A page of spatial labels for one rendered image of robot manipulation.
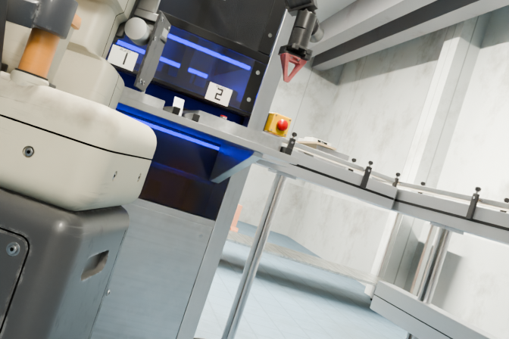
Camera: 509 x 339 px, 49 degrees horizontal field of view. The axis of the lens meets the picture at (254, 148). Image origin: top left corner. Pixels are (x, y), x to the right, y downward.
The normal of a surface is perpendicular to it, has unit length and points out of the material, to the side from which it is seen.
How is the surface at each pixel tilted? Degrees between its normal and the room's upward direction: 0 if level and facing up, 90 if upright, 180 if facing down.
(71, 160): 90
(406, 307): 90
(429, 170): 90
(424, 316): 90
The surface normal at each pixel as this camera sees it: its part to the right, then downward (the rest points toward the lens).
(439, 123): 0.21, 0.02
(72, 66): 0.00, -0.20
